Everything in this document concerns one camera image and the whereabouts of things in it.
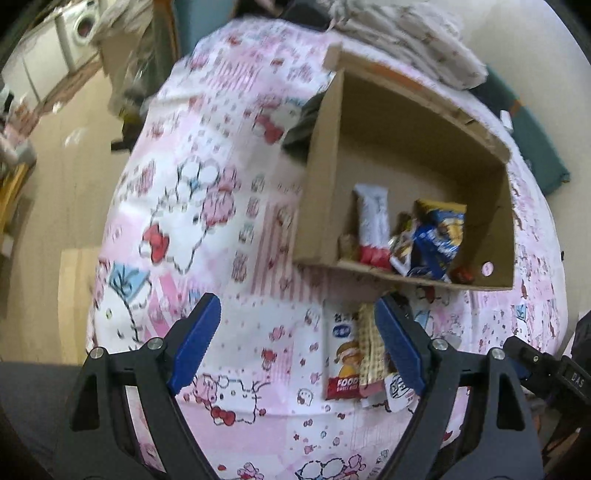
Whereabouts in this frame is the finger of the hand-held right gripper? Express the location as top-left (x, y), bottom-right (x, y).
top-left (502, 336), bottom-right (560, 385)

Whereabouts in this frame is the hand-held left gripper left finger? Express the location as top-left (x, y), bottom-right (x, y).
top-left (55, 293), bottom-right (222, 480)

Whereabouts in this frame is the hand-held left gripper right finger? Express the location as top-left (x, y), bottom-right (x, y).
top-left (374, 294), bottom-right (546, 480)

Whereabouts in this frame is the beige wafer packet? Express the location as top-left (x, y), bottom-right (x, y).
top-left (358, 302), bottom-right (389, 388)

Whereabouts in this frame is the white packet with black print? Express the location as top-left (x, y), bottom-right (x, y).
top-left (360, 371), bottom-right (419, 414)

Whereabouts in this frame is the white orange cartoon snack packet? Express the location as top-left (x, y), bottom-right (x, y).
top-left (323, 310), bottom-right (363, 401)

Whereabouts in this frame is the clear brown snack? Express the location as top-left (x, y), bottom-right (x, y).
top-left (388, 215), bottom-right (416, 278)

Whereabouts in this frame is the blue yellow chip bag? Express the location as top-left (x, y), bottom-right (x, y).
top-left (409, 198), bottom-right (467, 282)

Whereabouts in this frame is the white red snack packet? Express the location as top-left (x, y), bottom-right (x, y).
top-left (353, 184), bottom-right (392, 268)

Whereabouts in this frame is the brown cardboard box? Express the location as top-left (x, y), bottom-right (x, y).
top-left (292, 41), bottom-right (515, 291)

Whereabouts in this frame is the person's left leg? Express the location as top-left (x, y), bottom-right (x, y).
top-left (0, 360), bottom-right (93, 480)

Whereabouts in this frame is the pink cartoon printed bed sheet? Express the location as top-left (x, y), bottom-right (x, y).
top-left (88, 23), bottom-right (568, 480)

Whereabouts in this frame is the teal headboard cushion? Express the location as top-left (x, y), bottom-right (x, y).
top-left (471, 67), bottom-right (571, 197)

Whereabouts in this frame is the dark cloth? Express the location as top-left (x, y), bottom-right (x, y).
top-left (281, 92), bottom-right (326, 151)

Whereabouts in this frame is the white hanging cloth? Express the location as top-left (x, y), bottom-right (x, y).
top-left (0, 124), bottom-right (38, 171)

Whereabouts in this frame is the crumpled grey printed duvet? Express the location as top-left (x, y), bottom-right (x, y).
top-left (330, 0), bottom-right (488, 90)

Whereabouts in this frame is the white base cabinet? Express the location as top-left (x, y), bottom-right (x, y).
top-left (0, 28), bottom-right (70, 107)

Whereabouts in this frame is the teal padded chair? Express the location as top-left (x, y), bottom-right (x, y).
top-left (152, 0), bottom-right (236, 61)

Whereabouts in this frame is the white washing machine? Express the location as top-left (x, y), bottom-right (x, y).
top-left (58, 0), bottom-right (109, 72)

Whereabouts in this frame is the yellow frame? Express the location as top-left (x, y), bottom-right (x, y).
top-left (0, 161), bottom-right (33, 232)

